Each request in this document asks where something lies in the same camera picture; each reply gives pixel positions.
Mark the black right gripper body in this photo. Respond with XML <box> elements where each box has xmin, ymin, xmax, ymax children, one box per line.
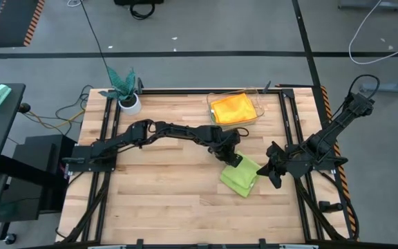
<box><xmin>267</xmin><ymin>141</ymin><xmax>312</xmax><ymax>178</ymax></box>

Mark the black hanging cable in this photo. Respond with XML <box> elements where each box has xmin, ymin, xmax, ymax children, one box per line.
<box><xmin>79</xmin><ymin>0</ymin><xmax>109</xmax><ymax>69</ymax></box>

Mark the green snake plant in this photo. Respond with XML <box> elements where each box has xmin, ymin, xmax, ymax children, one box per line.
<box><xmin>98</xmin><ymin>66</ymin><xmax>138</xmax><ymax>103</ymax></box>

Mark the clear plastic bin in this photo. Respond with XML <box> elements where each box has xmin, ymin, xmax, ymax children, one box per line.
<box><xmin>205</xmin><ymin>86</ymin><xmax>265</xmax><ymax>131</ymax></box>

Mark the black equipment cabinet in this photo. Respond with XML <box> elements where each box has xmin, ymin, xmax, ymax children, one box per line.
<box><xmin>0</xmin><ymin>134</ymin><xmax>77</xmax><ymax>222</ymax></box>

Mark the lime microfiber towel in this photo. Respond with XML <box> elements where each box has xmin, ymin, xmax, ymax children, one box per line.
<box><xmin>219</xmin><ymin>150</ymin><xmax>263</xmax><ymax>199</ymax></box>

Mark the black cable loop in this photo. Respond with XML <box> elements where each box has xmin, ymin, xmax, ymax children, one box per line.
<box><xmin>129</xmin><ymin>3</ymin><xmax>155</xmax><ymax>21</ymax></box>

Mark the black floor cable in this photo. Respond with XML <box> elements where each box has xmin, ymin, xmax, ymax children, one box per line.
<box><xmin>55</xmin><ymin>84</ymin><xmax>95</xmax><ymax>136</ymax></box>

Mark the black floor tape strip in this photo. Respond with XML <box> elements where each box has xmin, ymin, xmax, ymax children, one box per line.
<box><xmin>0</xmin><ymin>50</ymin><xmax>398</xmax><ymax>59</ymax></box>
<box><xmin>290</xmin><ymin>0</ymin><xmax>321</xmax><ymax>87</ymax></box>

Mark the orange microfiber towel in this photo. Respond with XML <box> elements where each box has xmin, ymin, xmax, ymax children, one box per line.
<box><xmin>210</xmin><ymin>92</ymin><xmax>258</xmax><ymax>125</ymax></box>

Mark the black aluminium table frame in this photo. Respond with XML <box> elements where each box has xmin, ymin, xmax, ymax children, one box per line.
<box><xmin>55</xmin><ymin>84</ymin><xmax>361</xmax><ymax>249</ymax></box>

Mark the black cylindrical post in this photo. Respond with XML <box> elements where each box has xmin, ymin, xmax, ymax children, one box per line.
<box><xmin>319</xmin><ymin>201</ymin><xmax>344</xmax><ymax>213</ymax></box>

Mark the black hazard-edged floor mat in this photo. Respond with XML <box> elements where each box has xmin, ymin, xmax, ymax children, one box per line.
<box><xmin>0</xmin><ymin>0</ymin><xmax>46</xmax><ymax>48</ymax></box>

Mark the orange black hazard strip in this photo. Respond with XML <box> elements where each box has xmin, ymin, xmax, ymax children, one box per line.
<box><xmin>319</xmin><ymin>85</ymin><xmax>359</xmax><ymax>242</ymax></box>

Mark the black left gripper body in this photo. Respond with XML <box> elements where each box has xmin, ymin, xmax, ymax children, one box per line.
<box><xmin>204</xmin><ymin>126</ymin><xmax>241</xmax><ymax>162</ymax></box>

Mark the white plant pot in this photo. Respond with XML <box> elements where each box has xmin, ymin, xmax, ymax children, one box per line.
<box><xmin>118</xmin><ymin>92</ymin><xmax>142</xmax><ymax>116</ymax></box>

